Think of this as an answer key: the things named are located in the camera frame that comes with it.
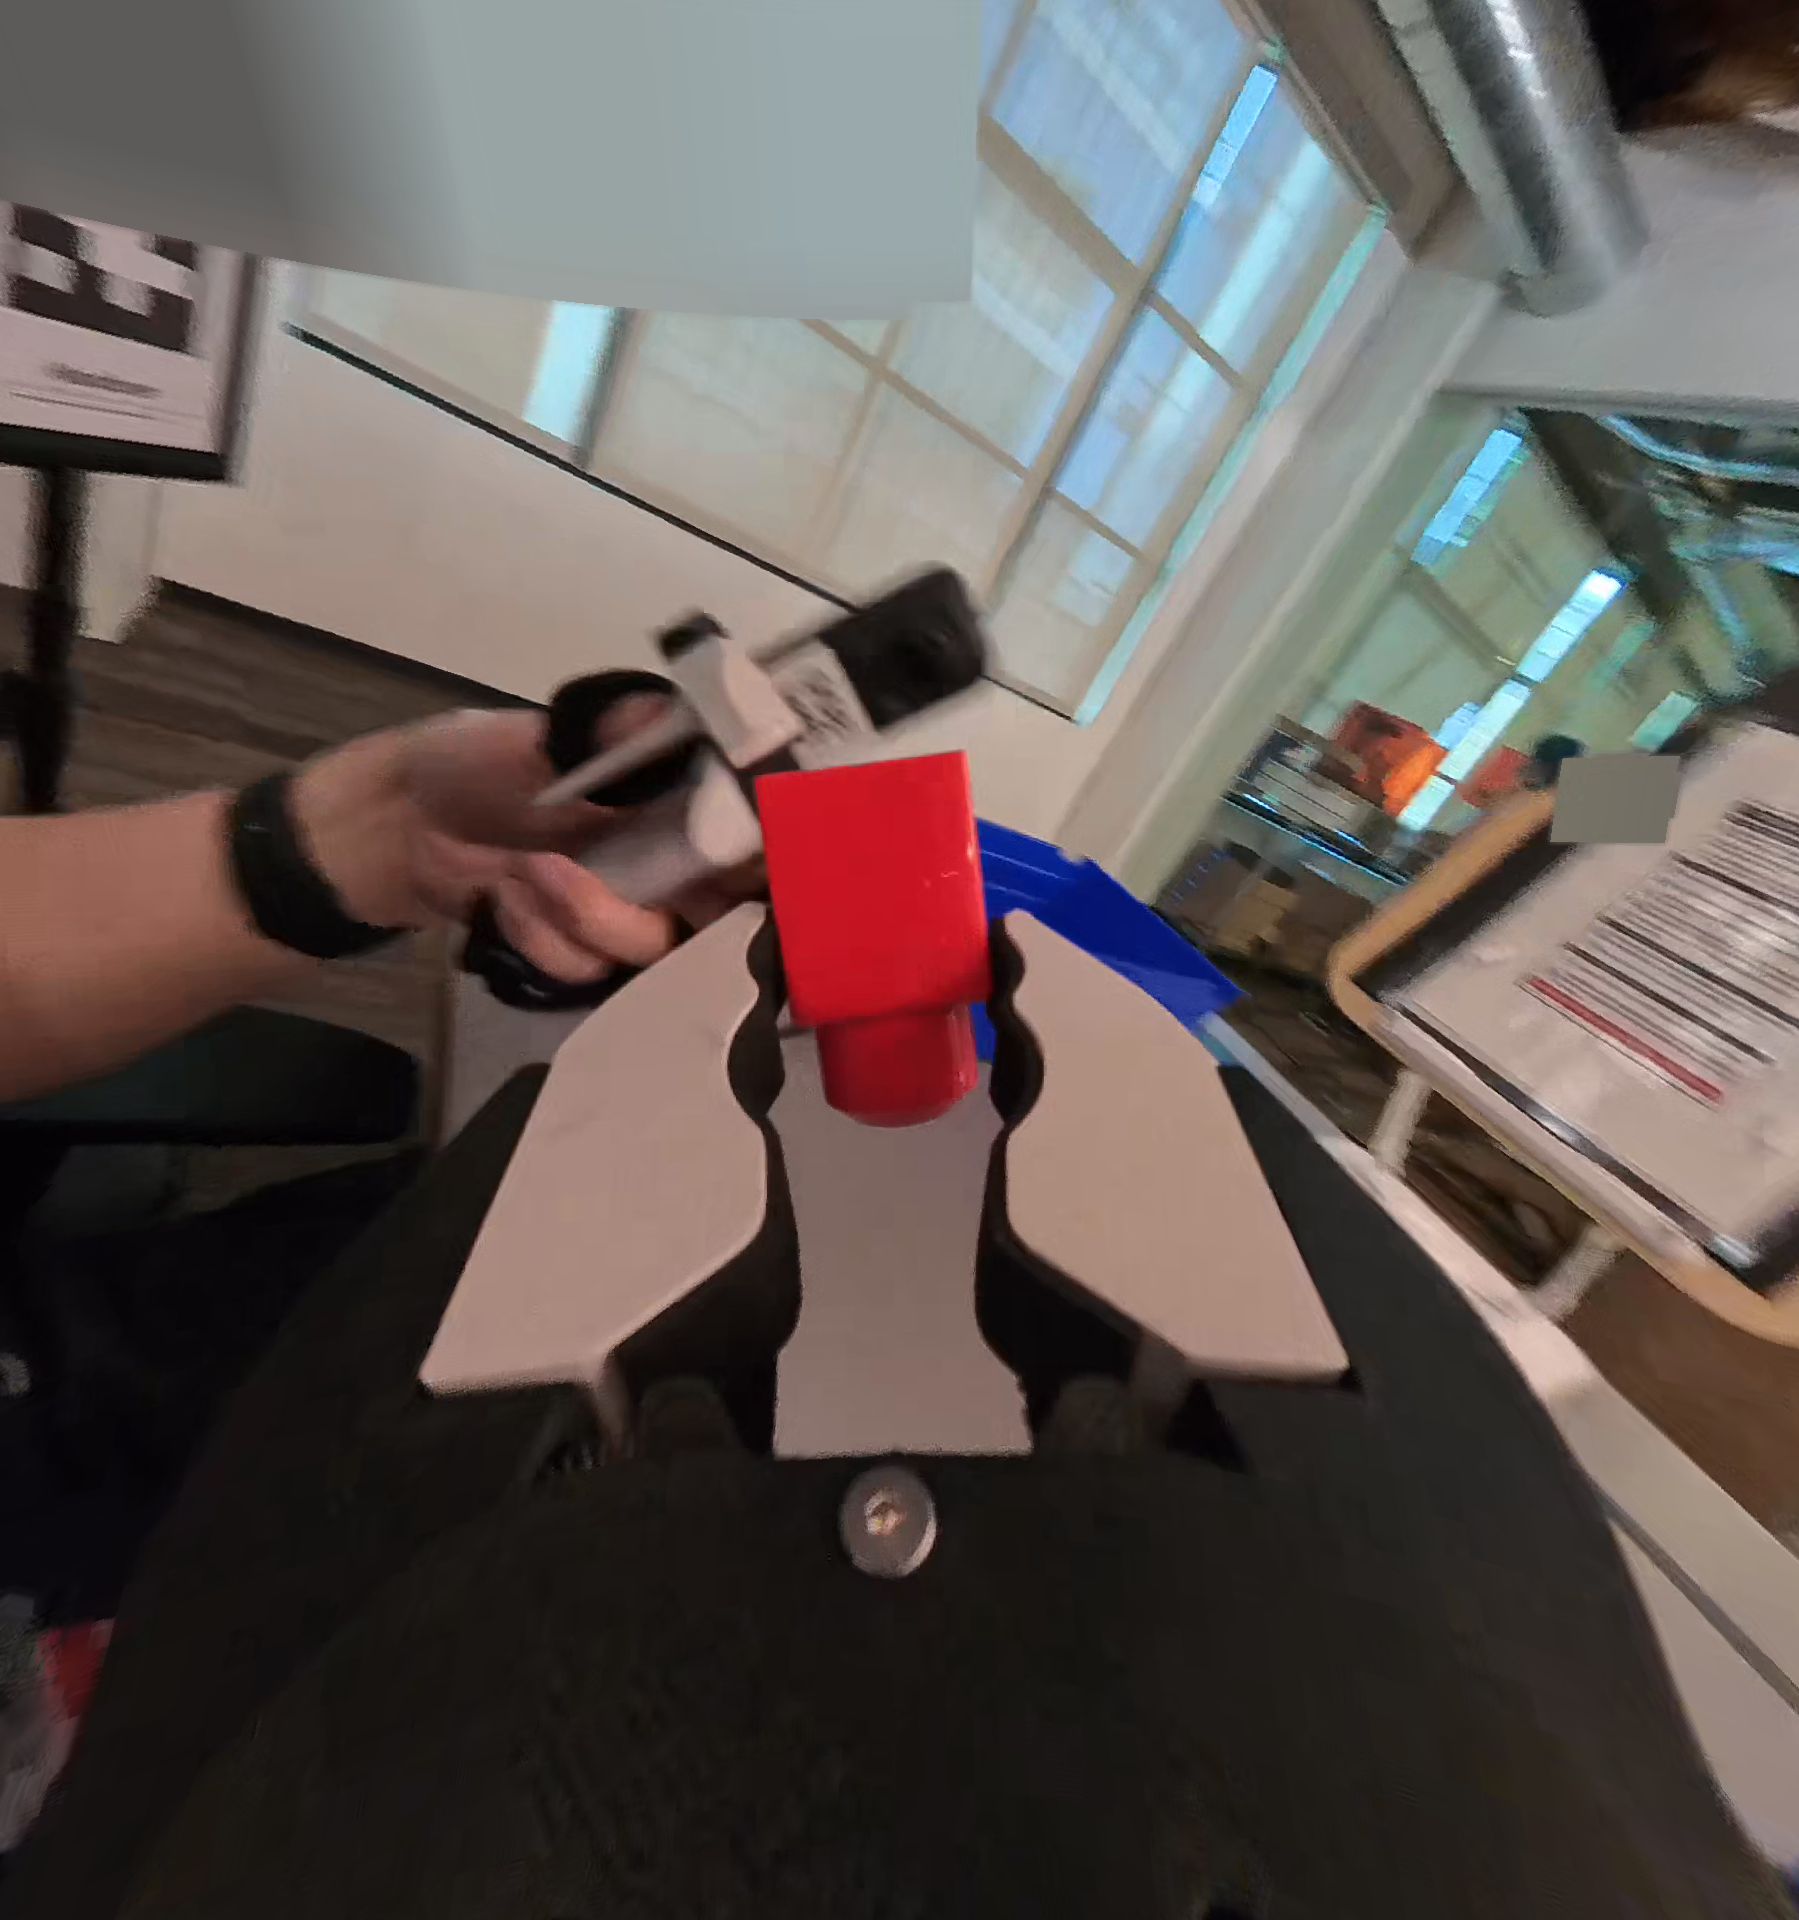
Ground person's left hand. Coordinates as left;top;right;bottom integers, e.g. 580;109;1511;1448
293;703;774;980

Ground orange storage boxes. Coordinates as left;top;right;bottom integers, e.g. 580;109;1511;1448
1324;701;1532;810

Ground metal shelf with boxes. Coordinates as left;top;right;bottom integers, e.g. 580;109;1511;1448
1221;697;1539;964

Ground white framed window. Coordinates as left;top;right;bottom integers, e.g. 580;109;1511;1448
299;0;1387;725

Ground blue plastic bin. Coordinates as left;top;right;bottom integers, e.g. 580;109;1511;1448
969;816;1247;1053

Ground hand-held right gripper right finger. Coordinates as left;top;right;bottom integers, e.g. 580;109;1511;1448
974;909;1354;1384

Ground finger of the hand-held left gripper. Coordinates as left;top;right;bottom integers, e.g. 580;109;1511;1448
584;758;777;911
537;607;810;810

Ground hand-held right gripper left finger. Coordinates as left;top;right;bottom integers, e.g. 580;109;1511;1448
419;901;810;1397

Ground black wristband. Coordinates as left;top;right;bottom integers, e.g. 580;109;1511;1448
225;770;402;964

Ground instruction sign on stand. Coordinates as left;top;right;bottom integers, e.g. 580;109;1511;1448
1324;797;1799;1359

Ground silver spiral air duct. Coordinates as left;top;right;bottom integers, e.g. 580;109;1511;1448
1417;0;1652;318

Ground framed marker sign on stand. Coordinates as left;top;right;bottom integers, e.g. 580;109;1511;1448
0;187;268;821

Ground person's left forearm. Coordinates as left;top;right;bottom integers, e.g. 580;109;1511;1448
0;797;262;1119

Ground red block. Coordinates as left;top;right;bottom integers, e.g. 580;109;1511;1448
753;750;998;1129

